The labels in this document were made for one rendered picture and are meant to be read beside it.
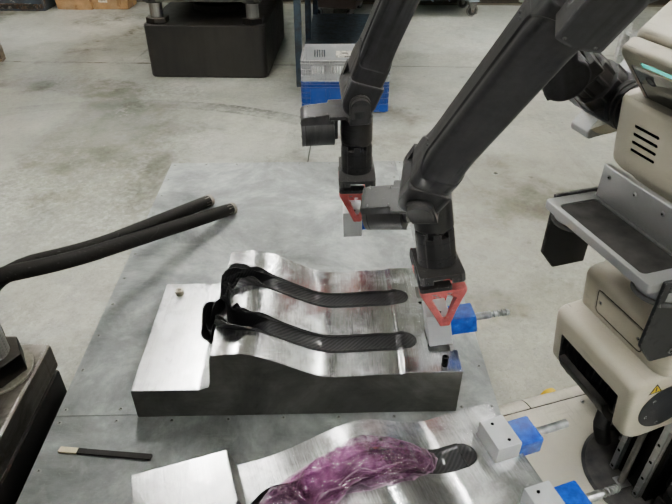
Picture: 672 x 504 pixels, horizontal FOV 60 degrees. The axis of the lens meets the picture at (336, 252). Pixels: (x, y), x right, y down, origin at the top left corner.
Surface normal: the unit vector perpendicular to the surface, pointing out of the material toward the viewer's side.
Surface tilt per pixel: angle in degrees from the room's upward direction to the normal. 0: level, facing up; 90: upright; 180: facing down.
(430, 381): 90
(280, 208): 0
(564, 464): 0
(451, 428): 0
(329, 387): 90
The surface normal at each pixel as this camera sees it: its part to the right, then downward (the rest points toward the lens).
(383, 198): -0.40, -0.41
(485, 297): 0.00, -0.82
